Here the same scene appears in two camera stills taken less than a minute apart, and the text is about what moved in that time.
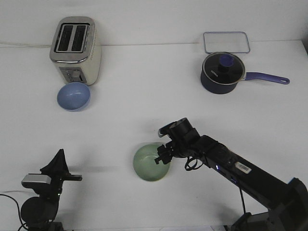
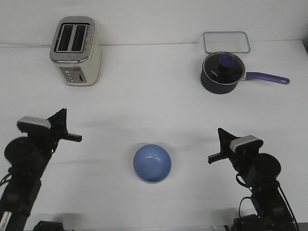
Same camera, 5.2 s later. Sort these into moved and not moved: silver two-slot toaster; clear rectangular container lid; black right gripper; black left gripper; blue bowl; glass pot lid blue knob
Moved: black right gripper; black left gripper; blue bowl
Not moved: silver two-slot toaster; glass pot lid blue knob; clear rectangular container lid
